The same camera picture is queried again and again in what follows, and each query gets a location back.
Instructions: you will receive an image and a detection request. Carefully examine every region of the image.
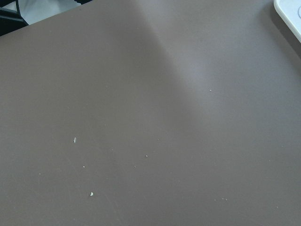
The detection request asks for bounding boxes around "brown table mat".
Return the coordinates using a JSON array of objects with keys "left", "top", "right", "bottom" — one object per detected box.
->
[{"left": 0, "top": 0, "right": 301, "bottom": 226}]

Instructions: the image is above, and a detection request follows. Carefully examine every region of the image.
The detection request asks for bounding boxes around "black plastic bar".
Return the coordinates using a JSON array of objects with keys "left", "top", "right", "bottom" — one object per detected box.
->
[{"left": 0, "top": 8, "right": 28, "bottom": 36}]

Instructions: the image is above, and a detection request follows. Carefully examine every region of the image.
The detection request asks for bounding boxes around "cream rabbit tray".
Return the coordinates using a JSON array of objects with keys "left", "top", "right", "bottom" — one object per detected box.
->
[{"left": 273, "top": 0, "right": 301, "bottom": 42}]

